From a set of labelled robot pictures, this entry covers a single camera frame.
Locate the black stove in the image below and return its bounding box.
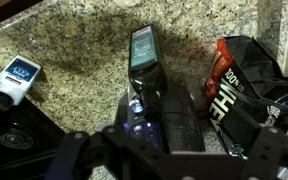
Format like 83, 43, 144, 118
0, 59, 67, 180

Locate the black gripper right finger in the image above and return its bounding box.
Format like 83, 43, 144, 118
240, 127, 288, 180

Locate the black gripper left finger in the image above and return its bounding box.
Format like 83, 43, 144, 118
43, 125, 158, 180

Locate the black whey protein bag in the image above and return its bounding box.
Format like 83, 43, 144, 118
205, 36, 288, 158

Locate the black air fryer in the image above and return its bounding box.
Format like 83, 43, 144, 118
114, 82, 205, 153

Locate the dark olive oil bottle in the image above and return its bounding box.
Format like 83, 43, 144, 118
128, 24, 168, 122

